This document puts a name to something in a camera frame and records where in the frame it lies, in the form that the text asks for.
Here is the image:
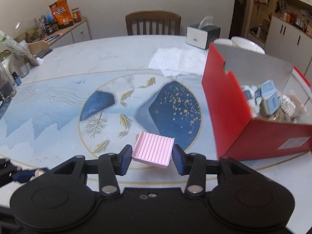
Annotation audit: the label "pink ridged soap dish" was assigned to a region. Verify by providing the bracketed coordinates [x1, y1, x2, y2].
[132, 131, 175, 168]

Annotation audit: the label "light blue carton box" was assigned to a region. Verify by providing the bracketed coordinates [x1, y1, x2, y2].
[260, 80, 280, 116]

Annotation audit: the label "cotton swab bag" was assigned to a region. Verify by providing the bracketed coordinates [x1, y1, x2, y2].
[279, 90, 307, 123]

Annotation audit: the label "clear glass jar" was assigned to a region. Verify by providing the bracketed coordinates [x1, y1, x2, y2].
[0, 63, 16, 102]

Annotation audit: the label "red white cardboard box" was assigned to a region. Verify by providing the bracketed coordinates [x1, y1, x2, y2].
[201, 43, 311, 161]

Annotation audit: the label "small blue bottle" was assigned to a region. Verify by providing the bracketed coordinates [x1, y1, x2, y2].
[12, 71, 22, 86]

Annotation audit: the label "crumpled wrappers in box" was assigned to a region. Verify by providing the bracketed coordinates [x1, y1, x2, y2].
[240, 85, 262, 118]

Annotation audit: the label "white paper napkin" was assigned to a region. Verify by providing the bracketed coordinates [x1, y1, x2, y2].
[148, 48, 207, 77]

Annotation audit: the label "green white plastic bag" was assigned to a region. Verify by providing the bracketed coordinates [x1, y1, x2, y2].
[0, 31, 44, 66]

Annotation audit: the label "green white tissue box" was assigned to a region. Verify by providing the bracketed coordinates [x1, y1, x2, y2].
[186, 16, 221, 50]

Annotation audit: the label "white ceramic bowl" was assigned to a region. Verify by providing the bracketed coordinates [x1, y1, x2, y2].
[231, 36, 265, 54]

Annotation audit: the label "white wooden sideboard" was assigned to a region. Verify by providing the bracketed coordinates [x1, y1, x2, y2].
[14, 16, 92, 54]

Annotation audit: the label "white storage cabinet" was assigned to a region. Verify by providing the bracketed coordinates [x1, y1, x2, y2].
[264, 0, 311, 74]

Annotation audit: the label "brown wooden chair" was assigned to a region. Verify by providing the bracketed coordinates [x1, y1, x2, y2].
[125, 10, 181, 35]

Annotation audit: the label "red lidded jar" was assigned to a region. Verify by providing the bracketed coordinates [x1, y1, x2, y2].
[71, 7, 82, 23]

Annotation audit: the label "orange snack bag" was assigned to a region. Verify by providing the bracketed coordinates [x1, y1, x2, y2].
[49, 0, 74, 29]

